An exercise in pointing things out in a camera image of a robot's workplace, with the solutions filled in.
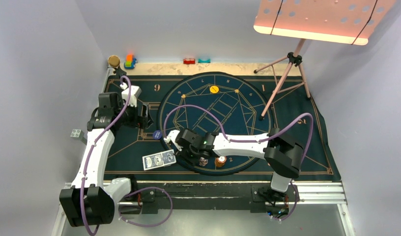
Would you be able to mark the black aluminium mounting rail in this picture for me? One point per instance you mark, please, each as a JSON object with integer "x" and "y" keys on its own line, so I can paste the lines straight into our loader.
{"x": 253, "y": 196}

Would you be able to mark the purple small blind button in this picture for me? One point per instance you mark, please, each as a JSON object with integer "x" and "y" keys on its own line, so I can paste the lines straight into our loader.
{"x": 157, "y": 134}

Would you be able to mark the red toy block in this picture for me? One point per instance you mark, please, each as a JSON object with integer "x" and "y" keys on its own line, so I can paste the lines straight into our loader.
{"x": 189, "y": 60}

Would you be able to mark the teal toy block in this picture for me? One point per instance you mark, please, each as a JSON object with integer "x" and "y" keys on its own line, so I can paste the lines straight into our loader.
{"x": 204, "y": 60}

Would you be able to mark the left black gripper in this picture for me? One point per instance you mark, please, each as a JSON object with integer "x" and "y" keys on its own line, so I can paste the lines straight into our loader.
{"x": 140, "y": 122}

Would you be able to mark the pink blue poker chip stack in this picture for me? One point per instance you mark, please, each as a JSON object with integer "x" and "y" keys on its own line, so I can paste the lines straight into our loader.
{"x": 203, "y": 162}

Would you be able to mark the yellow big blind button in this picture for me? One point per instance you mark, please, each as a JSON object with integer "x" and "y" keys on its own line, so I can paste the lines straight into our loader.
{"x": 214, "y": 89}

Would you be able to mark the round blue poker mat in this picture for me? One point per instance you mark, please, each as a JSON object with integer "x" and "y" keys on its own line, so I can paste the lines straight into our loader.
{"x": 188, "y": 103}

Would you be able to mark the grey lego brick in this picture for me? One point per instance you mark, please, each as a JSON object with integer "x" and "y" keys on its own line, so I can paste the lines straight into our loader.
{"x": 76, "y": 134}

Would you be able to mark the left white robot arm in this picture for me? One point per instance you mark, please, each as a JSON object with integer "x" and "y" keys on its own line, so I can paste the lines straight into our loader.
{"x": 87, "y": 202}

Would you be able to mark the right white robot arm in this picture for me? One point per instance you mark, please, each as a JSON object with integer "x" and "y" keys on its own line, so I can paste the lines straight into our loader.
{"x": 281, "y": 151}

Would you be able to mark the orange green blue toy blocks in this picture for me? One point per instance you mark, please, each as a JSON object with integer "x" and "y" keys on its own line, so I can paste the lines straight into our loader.
{"x": 130, "y": 61}

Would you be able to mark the pink music stand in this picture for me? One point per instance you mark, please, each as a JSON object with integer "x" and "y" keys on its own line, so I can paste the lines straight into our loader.
{"x": 339, "y": 21}

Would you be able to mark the orange poker chip stack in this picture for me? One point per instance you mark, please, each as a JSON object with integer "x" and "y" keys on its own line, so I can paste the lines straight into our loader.
{"x": 220, "y": 161}

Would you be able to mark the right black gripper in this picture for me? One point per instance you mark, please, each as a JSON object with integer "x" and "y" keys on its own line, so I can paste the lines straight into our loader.
{"x": 181, "y": 154}

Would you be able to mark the blue playing card deck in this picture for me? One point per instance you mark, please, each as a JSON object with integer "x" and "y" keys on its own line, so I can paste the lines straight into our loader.
{"x": 158, "y": 160}

